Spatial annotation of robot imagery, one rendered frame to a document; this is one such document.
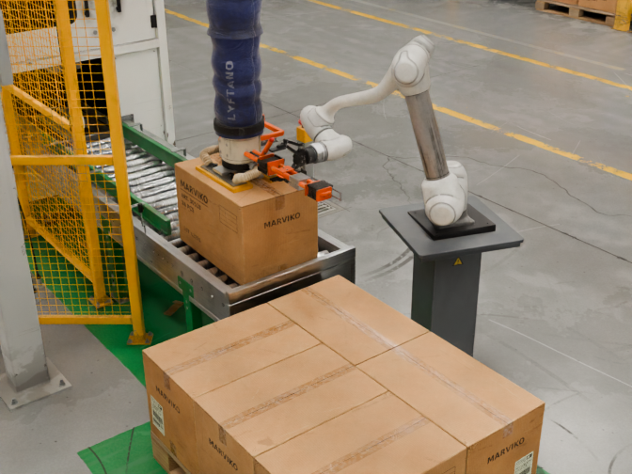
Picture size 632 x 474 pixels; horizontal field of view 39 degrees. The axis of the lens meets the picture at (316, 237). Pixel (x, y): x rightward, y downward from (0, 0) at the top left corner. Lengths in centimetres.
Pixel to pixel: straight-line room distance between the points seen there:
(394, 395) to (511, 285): 199
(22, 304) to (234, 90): 136
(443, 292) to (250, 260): 90
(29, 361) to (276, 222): 134
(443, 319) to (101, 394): 163
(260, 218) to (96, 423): 118
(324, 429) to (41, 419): 157
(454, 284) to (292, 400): 117
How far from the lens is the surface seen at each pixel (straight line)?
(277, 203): 387
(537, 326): 482
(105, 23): 403
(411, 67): 356
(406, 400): 329
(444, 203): 372
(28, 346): 433
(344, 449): 307
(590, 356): 465
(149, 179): 517
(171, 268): 426
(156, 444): 384
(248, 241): 385
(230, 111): 389
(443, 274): 406
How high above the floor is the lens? 252
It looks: 27 degrees down
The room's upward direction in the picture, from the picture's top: straight up
